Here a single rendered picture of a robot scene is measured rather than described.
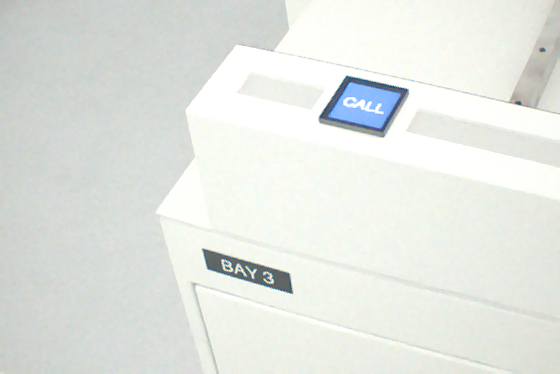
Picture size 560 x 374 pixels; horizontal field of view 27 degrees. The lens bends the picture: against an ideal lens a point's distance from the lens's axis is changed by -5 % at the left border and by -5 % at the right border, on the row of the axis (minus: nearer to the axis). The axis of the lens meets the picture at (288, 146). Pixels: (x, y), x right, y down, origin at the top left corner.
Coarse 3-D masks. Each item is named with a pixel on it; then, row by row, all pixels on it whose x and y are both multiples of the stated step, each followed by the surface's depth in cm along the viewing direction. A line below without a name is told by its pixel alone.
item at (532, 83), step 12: (552, 12) 122; (552, 24) 120; (540, 36) 119; (552, 36) 119; (540, 48) 118; (552, 48) 118; (528, 60) 117; (540, 60) 116; (552, 60) 118; (528, 72) 115; (540, 72) 115; (516, 84) 114; (528, 84) 114; (540, 84) 115; (516, 96) 113; (528, 96) 112; (540, 96) 116
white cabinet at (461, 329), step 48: (192, 240) 111; (240, 240) 108; (192, 288) 117; (240, 288) 113; (288, 288) 109; (336, 288) 106; (384, 288) 103; (240, 336) 118; (288, 336) 115; (336, 336) 111; (384, 336) 108; (432, 336) 105; (480, 336) 102; (528, 336) 99
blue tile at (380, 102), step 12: (360, 84) 98; (348, 96) 97; (360, 96) 97; (372, 96) 97; (384, 96) 97; (396, 96) 97; (336, 108) 97; (348, 108) 96; (360, 108) 96; (372, 108) 96; (384, 108) 96; (348, 120) 95; (360, 120) 95; (372, 120) 95; (384, 120) 95
